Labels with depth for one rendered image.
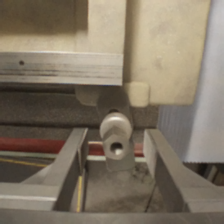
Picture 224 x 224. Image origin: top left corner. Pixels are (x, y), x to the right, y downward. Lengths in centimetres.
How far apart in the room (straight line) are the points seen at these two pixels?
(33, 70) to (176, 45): 19
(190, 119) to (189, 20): 31
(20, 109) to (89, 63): 37
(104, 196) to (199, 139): 138
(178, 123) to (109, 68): 36
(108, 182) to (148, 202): 48
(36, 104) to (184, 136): 44
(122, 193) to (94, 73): 163
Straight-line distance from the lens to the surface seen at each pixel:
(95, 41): 18
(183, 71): 25
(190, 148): 55
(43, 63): 18
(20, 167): 133
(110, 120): 17
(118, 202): 183
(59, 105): 46
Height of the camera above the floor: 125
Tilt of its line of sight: 73 degrees down
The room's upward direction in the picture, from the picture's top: 179 degrees counter-clockwise
